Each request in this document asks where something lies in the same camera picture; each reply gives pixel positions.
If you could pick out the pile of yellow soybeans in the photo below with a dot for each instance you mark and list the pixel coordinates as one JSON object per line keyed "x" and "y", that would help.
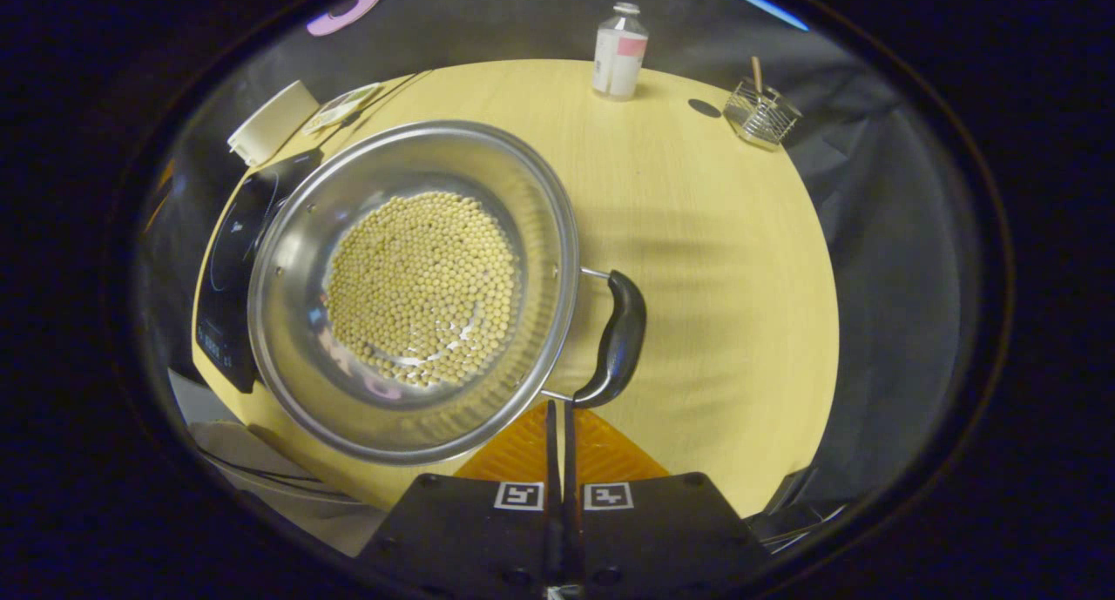
{"x": 418, "y": 286}

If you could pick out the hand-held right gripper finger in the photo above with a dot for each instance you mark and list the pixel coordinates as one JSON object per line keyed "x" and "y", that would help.
{"x": 571, "y": 530}
{"x": 552, "y": 530}

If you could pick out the white divided bean tray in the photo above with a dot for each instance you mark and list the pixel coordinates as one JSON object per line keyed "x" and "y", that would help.
{"x": 344, "y": 105}

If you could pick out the black induction cooktop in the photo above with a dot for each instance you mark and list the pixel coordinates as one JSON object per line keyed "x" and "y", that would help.
{"x": 231, "y": 260}

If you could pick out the wooden stick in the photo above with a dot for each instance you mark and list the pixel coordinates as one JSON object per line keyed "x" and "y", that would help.
{"x": 757, "y": 73}

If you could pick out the small black round disc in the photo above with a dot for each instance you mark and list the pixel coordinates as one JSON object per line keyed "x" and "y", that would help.
{"x": 704, "y": 108}

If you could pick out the white boxy kitchen appliance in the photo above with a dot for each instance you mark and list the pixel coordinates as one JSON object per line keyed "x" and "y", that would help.
{"x": 274, "y": 121}

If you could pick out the clear bottle with white label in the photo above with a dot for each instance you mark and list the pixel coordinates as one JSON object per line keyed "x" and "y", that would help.
{"x": 618, "y": 60}

